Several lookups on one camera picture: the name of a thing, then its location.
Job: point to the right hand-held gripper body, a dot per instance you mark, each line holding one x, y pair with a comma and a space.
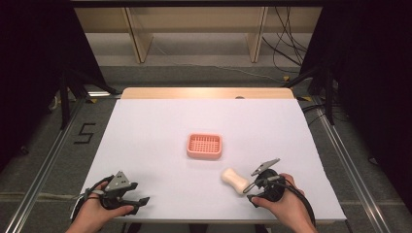
270, 187

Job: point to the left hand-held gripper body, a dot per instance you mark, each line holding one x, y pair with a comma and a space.
118, 183

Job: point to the pink soap dish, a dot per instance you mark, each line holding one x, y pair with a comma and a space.
204, 146

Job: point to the person's right hand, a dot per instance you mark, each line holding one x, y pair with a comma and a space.
288, 207

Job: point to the person's left hand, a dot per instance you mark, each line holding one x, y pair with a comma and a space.
94, 213

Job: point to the white table sheet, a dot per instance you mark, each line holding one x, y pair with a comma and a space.
194, 187

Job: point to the yellow tape piece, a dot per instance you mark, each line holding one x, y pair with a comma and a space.
92, 101
307, 98
286, 78

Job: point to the black metal stand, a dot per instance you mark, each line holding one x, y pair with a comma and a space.
66, 97
328, 93

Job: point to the wooden table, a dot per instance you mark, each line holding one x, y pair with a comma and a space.
181, 93

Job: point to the beige wooden shelf unit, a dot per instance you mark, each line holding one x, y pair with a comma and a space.
142, 39

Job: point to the black curtain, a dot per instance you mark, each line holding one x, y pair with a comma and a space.
32, 64
372, 81

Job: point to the metal floor rail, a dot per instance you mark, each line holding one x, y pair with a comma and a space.
350, 161
45, 161

